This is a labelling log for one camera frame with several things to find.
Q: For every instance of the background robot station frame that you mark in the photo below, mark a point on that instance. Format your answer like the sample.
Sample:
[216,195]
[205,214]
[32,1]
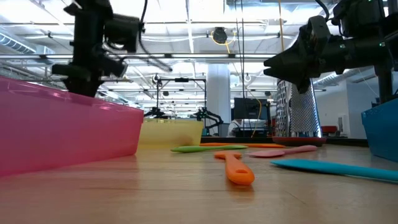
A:
[182,80]

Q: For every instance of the background dark monitor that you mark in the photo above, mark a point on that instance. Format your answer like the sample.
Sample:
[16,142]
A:
[250,109]

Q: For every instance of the green silicone spatula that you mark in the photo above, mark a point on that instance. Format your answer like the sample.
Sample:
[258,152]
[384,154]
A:
[202,148]

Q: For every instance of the background black robot arm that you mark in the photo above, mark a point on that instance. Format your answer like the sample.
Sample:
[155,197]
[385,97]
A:
[211,117]

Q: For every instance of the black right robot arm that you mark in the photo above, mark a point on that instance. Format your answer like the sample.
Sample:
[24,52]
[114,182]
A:
[388,53]

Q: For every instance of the black overhead frame beam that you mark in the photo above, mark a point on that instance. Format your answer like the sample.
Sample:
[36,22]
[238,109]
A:
[186,56]

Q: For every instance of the orange silicone spatula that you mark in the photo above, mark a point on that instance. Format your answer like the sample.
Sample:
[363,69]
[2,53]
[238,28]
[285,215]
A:
[267,145]
[237,171]

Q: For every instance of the blue silicone spatula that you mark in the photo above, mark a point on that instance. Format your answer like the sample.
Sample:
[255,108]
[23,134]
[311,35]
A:
[326,168]

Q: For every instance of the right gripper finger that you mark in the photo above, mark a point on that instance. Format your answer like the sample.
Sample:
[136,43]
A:
[295,77]
[292,57]

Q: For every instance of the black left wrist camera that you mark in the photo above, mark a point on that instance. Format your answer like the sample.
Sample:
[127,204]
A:
[122,32]

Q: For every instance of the yellow plastic bin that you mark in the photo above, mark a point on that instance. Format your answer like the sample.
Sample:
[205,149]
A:
[171,133]

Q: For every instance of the pink plastic bin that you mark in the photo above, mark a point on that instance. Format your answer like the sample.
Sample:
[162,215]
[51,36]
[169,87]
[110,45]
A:
[62,130]

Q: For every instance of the pink silicone spatula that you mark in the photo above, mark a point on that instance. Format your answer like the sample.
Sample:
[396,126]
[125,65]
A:
[280,152]

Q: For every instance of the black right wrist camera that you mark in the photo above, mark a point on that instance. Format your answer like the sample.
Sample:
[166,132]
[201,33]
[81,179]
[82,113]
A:
[357,17]

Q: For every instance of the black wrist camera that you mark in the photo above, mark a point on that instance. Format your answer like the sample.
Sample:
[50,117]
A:
[122,32]
[357,17]

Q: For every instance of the red background object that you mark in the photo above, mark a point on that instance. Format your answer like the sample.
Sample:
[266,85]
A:
[329,129]

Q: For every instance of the blue plastic bin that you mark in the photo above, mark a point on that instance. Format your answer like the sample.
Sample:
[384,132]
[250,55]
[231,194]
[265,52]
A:
[382,130]

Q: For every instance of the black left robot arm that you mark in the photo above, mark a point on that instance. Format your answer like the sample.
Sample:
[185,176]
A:
[88,5]

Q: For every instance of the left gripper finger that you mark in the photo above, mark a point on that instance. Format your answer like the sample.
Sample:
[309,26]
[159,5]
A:
[76,87]
[92,87]

